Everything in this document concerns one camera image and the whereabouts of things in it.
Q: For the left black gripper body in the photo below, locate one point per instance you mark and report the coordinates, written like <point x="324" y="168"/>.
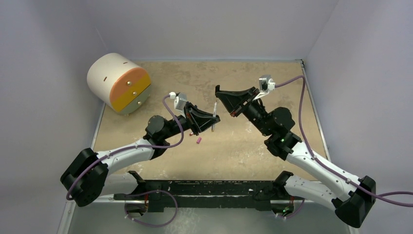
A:
<point x="191" y="121"/>

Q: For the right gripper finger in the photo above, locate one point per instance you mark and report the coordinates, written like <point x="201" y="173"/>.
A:
<point x="219" y="93"/>
<point x="229" y="102"/>

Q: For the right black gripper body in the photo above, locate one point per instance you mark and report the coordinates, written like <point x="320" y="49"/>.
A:
<point x="244" y="103"/>

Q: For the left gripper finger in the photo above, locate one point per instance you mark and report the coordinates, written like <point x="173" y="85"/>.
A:
<point x="196" y="112"/>
<point x="208" y="122"/>

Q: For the pen with orange tip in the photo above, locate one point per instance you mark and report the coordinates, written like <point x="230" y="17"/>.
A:
<point x="214" y="114"/>

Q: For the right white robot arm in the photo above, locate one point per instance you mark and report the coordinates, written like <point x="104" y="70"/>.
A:
<point x="348" y="195"/>

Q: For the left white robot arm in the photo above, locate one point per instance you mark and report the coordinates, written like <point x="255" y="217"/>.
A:
<point x="86" y="176"/>

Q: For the round white drawer cabinet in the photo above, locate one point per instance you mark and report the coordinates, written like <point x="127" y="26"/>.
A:
<point x="120" y="83"/>

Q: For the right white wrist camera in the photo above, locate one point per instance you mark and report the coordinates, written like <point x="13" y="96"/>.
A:
<point x="266" y="85"/>

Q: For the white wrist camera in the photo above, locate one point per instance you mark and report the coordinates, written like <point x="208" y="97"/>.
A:
<point x="266" y="85"/>
<point x="179" y="102"/>

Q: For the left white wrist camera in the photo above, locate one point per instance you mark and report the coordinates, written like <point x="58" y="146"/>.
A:
<point x="179" y="102"/>

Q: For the aluminium table edge rail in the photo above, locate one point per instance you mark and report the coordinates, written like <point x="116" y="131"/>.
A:
<point x="302" y="64"/>

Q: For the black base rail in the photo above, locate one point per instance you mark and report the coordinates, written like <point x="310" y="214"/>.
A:
<point x="261" y="195"/>

